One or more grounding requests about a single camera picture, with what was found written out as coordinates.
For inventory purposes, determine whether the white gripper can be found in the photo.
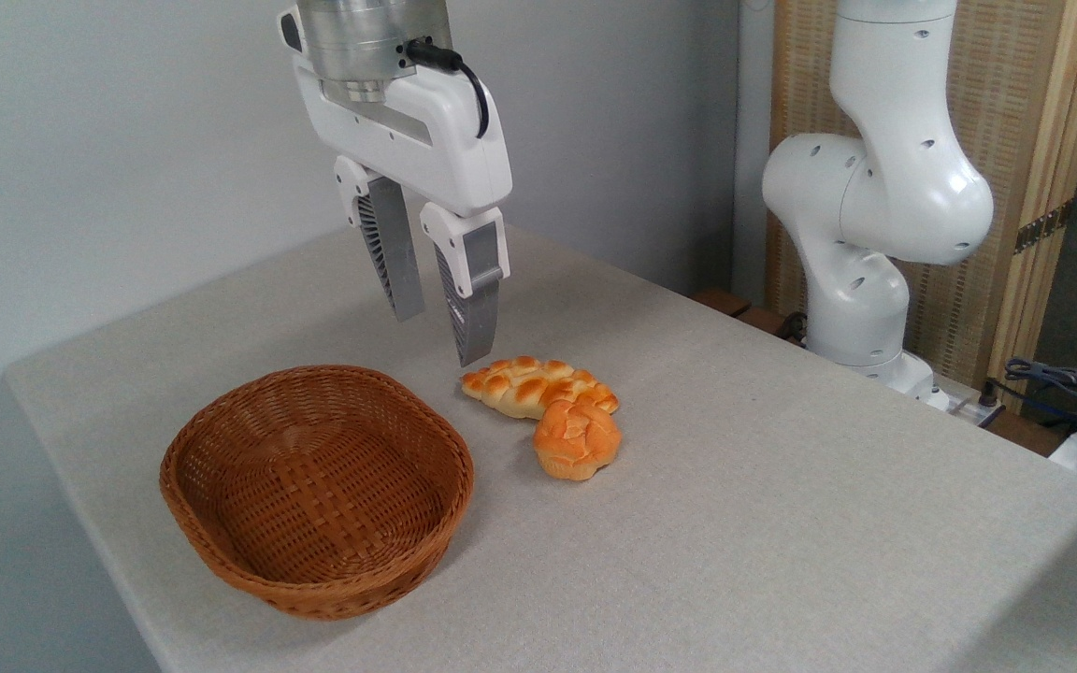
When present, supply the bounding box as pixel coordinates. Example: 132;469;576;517
278;7;514;368

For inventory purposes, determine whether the long braided bread loaf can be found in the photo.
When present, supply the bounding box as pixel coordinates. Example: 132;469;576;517
460;355;622;422

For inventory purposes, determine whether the round golden bread bun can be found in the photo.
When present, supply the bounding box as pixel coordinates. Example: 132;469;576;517
532;401;624;483

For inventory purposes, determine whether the brown wicker basket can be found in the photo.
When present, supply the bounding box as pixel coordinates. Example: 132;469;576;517
159;364;476;623

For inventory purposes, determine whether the grey tablecloth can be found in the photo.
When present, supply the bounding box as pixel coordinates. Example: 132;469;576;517
3;223;1077;673

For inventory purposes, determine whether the white power strip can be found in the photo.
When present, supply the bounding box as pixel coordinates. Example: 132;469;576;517
929;378;1008;429

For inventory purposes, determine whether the bamboo folding screen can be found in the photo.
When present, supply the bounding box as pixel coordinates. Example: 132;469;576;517
767;0;1077;413

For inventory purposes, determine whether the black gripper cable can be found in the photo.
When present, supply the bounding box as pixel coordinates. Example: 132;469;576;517
404;38;492;140

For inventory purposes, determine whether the dark cable bundle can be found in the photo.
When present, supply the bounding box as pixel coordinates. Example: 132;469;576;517
1003;357;1077;442

